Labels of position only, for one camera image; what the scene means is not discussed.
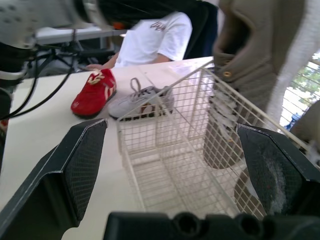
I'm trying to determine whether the black cable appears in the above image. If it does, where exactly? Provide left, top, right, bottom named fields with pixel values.
left=0, top=28, right=78, bottom=121

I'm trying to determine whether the person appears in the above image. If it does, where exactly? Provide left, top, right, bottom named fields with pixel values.
left=86, top=0, right=194, bottom=74

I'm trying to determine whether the grey table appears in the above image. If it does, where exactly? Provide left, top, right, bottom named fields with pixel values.
left=34, top=25, right=129, bottom=46

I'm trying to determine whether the small red shoe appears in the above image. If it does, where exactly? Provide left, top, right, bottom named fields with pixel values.
left=70, top=68, right=118, bottom=119

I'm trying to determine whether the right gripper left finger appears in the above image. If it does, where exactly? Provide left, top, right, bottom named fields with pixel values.
left=0, top=118, right=109, bottom=240

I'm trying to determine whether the white wire basket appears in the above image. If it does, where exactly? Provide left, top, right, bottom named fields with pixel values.
left=116, top=56, right=320, bottom=221

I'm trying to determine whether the black office chair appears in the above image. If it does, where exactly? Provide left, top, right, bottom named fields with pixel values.
left=183, top=1, right=219, bottom=61

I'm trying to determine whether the small grey lace-up shoe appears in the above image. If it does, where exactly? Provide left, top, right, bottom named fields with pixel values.
left=107, top=77, right=175, bottom=121

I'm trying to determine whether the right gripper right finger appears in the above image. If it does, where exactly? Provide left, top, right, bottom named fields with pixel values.
left=235, top=123, right=320, bottom=218

